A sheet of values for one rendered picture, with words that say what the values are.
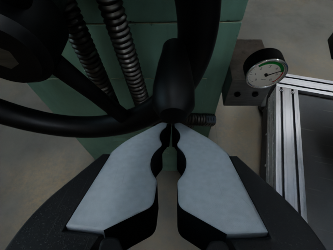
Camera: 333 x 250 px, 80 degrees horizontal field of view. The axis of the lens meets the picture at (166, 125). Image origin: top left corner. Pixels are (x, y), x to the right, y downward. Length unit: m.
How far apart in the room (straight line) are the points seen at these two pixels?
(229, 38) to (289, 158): 0.55
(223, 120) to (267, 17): 1.04
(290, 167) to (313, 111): 0.30
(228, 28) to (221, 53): 0.05
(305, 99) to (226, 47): 0.70
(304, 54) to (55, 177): 1.61
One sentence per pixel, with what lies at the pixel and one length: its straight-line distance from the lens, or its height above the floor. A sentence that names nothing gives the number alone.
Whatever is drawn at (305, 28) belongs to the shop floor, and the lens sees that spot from 1.89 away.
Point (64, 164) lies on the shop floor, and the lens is 1.09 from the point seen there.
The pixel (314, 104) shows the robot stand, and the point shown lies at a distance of 1.04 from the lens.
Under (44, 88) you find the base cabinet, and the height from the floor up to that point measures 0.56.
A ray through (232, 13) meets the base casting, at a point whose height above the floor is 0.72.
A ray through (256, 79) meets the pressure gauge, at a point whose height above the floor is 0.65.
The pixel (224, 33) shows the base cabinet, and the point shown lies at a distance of 0.38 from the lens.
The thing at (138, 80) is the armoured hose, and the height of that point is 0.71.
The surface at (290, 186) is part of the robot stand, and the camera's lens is 0.78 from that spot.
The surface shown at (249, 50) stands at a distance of 0.47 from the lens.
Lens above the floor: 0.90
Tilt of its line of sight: 58 degrees down
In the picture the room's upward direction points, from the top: 4 degrees counter-clockwise
